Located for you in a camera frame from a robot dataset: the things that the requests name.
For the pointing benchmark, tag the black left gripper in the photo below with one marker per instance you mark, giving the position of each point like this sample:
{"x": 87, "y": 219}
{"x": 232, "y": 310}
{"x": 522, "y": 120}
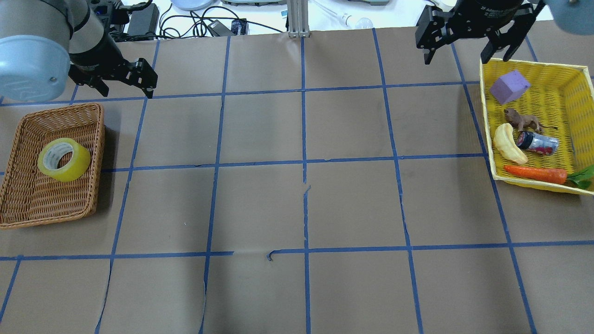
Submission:
{"x": 96, "y": 56}

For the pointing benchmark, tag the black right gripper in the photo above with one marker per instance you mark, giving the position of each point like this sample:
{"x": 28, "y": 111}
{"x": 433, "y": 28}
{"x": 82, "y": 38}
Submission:
{"x": 482, "y": 11}

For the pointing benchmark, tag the yellow packing tape roll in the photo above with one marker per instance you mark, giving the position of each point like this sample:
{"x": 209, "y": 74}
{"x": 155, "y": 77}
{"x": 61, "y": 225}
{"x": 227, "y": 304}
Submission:
{"x": 64, "y": 159}

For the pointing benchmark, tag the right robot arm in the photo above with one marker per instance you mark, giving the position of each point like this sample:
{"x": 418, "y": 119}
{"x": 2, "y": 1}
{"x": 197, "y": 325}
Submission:
{"x": 572, "y": 16}

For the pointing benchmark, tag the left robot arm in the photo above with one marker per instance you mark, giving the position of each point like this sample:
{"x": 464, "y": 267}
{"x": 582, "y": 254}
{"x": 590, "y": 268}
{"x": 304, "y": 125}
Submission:
{"x": 46, "y": 43}

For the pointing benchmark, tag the black power adapter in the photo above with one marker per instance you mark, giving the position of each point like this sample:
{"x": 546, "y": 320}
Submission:
{"x": 143, "y": 24}

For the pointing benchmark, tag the purple foam block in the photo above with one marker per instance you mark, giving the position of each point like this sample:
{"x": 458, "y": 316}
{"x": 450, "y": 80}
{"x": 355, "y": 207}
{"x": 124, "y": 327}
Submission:
{"x": 509, "y": 87}

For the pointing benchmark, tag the brown toy lion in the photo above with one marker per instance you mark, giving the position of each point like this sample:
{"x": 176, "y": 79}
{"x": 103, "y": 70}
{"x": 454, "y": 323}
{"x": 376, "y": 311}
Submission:
{"x": 521, "y": 121}

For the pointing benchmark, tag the yellow plastic basket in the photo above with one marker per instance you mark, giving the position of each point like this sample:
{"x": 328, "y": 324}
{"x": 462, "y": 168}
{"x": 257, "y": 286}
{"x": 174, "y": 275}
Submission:
{"x": 561, "y": 97}

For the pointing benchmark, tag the yellow toy banana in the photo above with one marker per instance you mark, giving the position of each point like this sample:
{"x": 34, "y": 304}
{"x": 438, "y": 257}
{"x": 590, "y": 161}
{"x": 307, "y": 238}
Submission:
{"x": 504, "y": 142}

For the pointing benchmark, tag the small black power brick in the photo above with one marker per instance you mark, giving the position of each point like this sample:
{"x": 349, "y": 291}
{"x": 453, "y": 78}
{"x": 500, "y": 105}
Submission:
{"x": 218, "y": 29}

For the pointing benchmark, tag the clear plastic bottle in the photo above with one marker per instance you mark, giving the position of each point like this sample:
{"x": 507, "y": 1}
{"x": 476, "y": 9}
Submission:
{"x": 346, "y": 19}

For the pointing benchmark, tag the small silver can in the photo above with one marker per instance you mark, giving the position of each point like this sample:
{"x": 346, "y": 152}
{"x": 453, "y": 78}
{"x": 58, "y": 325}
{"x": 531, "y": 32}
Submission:
{"x": 536, "y": 143}

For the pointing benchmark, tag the brown wicker basket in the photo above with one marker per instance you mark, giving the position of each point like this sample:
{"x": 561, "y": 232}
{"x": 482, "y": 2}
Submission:
{"x": 30, "y": 198}

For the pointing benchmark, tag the orange toy carrot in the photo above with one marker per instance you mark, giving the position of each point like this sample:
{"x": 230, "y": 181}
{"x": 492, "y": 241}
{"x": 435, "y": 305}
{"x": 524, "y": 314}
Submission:
{"x": 581, "y": 179}

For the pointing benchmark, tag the aluminium frame post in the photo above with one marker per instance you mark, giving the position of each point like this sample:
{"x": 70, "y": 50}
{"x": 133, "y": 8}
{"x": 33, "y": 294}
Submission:
{"x": 298, "y": 19}

